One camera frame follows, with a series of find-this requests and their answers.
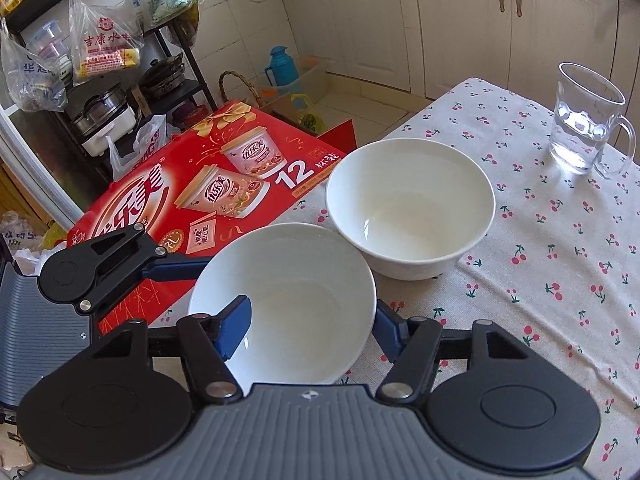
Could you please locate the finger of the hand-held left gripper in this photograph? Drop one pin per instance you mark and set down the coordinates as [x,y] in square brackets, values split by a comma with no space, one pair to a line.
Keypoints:
[170,270]

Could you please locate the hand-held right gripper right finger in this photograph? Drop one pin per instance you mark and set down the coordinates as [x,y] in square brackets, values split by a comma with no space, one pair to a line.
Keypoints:
[390,332]

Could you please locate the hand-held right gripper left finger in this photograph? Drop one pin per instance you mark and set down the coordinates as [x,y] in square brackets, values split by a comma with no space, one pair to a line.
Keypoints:
[235,325]

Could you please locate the white bowl with pink flowers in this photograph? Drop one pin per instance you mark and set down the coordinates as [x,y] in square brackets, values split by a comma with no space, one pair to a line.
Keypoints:
[300,280]
[410,200]

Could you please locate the red printed cardboard box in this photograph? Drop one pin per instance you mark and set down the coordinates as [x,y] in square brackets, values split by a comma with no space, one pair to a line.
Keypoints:
[165,195]

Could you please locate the white plastic bag red print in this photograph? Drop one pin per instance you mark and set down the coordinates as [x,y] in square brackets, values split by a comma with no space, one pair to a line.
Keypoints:
[142,142]

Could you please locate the white electric cooker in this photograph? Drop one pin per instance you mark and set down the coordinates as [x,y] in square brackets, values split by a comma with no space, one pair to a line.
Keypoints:
[110,132]

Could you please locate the cherry print tablecloth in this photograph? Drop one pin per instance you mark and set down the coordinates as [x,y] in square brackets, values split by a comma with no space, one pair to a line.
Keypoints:
[550,270]

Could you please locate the black metal shelf rack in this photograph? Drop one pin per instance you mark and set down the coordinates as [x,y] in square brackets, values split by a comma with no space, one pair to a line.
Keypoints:
[170,95]

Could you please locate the steel pot with lid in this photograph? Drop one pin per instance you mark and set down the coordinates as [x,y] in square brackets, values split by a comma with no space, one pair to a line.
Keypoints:
[97,110]

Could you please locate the black cooking pan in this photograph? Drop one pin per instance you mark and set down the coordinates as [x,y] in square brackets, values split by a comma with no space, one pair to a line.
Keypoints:
[162,77]

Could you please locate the wicker basket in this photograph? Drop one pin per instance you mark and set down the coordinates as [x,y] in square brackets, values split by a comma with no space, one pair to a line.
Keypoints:
[240,82]

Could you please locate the yellow green plastic bag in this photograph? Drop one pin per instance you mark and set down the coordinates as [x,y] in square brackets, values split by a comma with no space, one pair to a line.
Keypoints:
[307,112]

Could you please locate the blue thermos jug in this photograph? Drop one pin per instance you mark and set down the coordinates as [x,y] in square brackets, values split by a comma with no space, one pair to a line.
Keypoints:
[281,67]

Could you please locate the clear plastic bag red print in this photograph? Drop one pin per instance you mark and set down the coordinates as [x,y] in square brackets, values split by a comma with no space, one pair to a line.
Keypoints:
[102,47]

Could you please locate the clear plastic bag blue print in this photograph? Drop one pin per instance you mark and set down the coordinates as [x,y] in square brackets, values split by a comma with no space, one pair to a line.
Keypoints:
[30,75]

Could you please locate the clear plastic storage bin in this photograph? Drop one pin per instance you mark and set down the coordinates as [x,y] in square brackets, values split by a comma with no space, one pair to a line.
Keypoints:
[315,72]

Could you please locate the stack of clear plastic cups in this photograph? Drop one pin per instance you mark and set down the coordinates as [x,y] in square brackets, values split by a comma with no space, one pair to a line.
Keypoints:
[50,45]

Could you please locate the clear glass mug with water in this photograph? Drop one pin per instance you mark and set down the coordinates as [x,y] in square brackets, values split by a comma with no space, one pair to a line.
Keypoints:
[580,130]

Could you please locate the white kitchen cabinets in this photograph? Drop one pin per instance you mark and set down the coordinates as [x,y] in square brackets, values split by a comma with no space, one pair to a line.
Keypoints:
[450,25]

